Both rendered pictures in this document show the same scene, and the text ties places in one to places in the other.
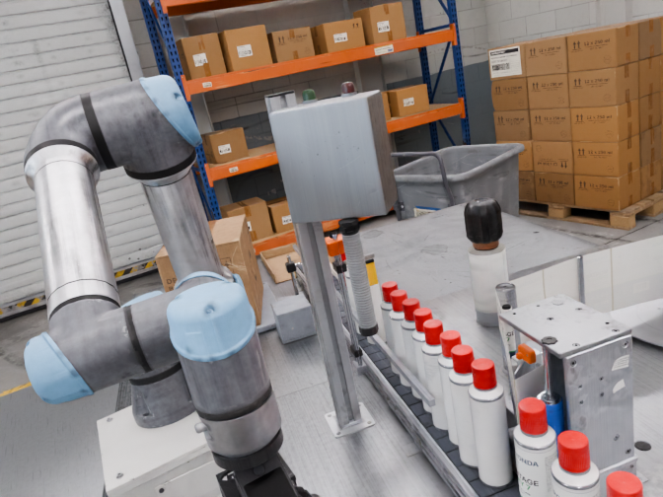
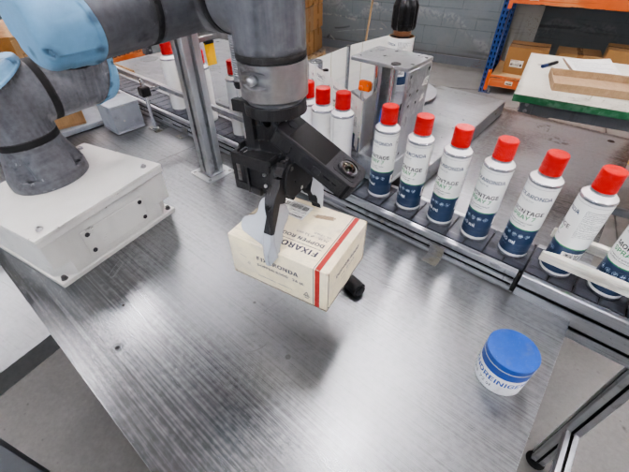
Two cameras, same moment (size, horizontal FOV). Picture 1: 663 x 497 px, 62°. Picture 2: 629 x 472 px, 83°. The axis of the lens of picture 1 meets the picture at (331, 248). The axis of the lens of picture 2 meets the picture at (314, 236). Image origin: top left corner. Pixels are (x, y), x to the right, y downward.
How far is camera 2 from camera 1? 0.39 m
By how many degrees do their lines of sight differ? 39
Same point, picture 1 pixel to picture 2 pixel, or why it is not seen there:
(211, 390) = (281, 26)
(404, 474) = not seen: hidden behind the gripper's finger
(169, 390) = (53, 154)
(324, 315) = (194, 78)
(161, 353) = (179, 14)
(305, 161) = not seen: outside the picture
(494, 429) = (348, 139)
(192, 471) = (111, 215)
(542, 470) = (393, 148)
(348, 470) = (232, 199)
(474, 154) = not seen: hidden behind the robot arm
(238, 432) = (295, 78)
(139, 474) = (63, 223)
